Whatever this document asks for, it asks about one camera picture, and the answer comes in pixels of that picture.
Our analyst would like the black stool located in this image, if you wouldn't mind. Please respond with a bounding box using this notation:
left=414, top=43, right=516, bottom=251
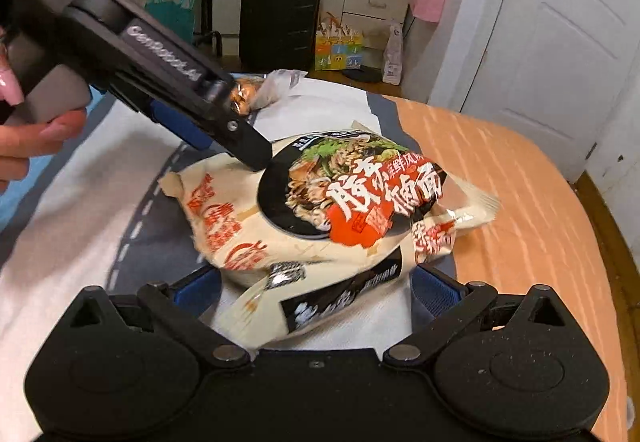
left=192, top=29, right=226, bottom=58

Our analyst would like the white door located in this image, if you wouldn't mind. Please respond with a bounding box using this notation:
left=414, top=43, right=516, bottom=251
left=430, top=0, right=640, bottom=183

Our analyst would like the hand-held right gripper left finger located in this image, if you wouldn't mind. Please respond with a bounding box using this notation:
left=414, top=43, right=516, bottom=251
left=67, top=267, right=251, bottom=365

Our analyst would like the beige instant noodle bag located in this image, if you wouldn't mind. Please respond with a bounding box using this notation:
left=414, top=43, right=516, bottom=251
left=159, top=121, right=502, bottom=350

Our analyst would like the clear bag of mixed nuts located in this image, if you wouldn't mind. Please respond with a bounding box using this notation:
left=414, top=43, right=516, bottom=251
left=227, top=69, right=308, bottom=117

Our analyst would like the teal tote bag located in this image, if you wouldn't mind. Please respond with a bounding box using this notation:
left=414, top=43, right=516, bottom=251
left=145, top=0, right=198, bottom=42

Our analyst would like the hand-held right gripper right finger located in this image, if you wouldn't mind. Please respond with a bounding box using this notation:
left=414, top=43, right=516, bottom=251
left=382, top=264, right=566, bottom=365

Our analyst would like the road print table cloth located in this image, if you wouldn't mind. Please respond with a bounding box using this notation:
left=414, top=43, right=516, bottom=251
left=0, top=70, right=458, bottom=438

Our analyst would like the person's left hand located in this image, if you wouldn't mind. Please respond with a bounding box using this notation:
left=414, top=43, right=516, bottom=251
left=0, top=26, right=87, bottom=195

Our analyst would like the white plastic bag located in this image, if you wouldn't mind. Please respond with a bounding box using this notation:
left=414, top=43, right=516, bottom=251
left=382, top=22, right=405, bottom=85

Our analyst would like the colourful gift bag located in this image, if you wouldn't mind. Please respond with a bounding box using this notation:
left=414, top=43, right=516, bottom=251
left=314, top=14, right=363, bottom=71

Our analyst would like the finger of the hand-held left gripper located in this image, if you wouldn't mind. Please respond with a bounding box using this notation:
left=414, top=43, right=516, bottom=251
left=150, top=76, right=273, bottom=171

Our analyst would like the black suitcase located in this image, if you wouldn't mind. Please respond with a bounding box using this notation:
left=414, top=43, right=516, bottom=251
left=239, top=0, right=324, bottom=72

